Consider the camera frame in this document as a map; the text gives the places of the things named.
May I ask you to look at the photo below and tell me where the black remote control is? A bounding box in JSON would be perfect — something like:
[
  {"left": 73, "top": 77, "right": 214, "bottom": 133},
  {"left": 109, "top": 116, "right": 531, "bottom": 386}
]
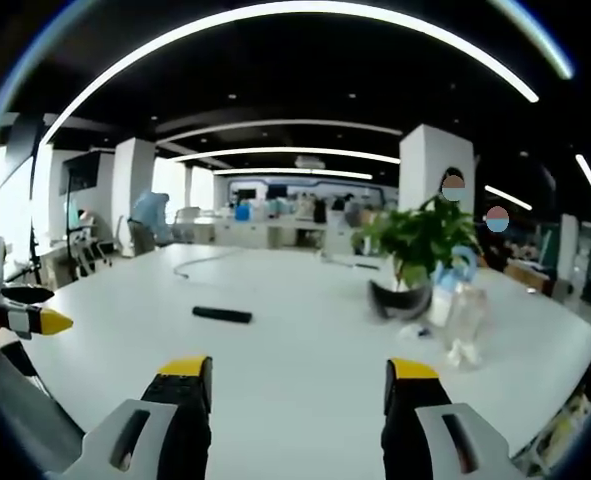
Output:
[{"left": 191, "top": 305, "right": 254, "bottom": 325}]

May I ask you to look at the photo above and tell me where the black tripod stand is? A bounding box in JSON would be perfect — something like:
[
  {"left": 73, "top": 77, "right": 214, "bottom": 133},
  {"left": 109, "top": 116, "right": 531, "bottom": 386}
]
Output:
[{"left": 4, "top": 139, "right": 44, "bottom": 286}]

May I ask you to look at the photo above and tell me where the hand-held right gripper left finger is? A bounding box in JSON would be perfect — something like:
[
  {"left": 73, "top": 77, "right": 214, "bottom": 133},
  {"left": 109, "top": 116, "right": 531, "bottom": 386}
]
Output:
[{"left": 49, "top": 355, "right": 214, "bottom": 480}]

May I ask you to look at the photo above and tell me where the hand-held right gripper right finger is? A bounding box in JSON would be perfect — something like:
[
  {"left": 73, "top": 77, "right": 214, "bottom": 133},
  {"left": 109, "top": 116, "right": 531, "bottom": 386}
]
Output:
[{"left": 380, "top": 357, "right": 526, "bottom": 480}]

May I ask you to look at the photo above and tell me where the blue and white bottle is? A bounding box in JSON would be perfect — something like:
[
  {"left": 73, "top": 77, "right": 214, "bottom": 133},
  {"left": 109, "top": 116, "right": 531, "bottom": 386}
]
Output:
[{"left": 427, "top": 245, "right": 479, "bottom": 326}]

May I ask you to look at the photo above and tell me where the white office counter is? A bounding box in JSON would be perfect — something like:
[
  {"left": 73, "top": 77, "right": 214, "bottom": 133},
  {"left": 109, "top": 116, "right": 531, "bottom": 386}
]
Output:
[{"left": 174, "top": 212, "right": 356, "bottom": 251}]

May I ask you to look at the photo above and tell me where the green potted plant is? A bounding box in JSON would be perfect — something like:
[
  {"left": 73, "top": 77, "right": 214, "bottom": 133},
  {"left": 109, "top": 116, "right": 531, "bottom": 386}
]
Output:
[{"left": 353, "top": 193, "right": 482, "bottom": 291}]

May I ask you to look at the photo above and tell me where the wall screen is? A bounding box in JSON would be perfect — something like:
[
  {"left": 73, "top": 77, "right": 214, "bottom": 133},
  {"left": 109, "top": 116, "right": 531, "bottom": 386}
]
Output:
[{"left": 58, "top": 151, "right": 101, "bottom": 196}]

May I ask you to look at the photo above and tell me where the white office chair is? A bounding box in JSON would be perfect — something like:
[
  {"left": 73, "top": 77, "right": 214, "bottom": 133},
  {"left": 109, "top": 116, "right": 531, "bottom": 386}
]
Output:
[{"left": 67, "top": 224, "right": 114, "bottom": 276}]

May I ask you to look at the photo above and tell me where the grey cable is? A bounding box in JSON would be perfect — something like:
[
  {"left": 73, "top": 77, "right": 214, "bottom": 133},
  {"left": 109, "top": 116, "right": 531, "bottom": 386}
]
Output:
[{"left": 172, "top": 249, "right": 236, "bottom": 281}]

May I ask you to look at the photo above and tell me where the black plant pot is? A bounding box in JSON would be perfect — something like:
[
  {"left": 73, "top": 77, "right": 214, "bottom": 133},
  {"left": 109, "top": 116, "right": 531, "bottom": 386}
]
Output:
[{"left": 368, "top": 279, "right": 434, "bottom": 321}]

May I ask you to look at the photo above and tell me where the clear plastic bag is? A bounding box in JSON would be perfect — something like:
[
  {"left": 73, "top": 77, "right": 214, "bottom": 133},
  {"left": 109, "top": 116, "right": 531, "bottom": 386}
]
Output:
[{"left": 399, "top": 287, "right": 491, "bottom": 371}]

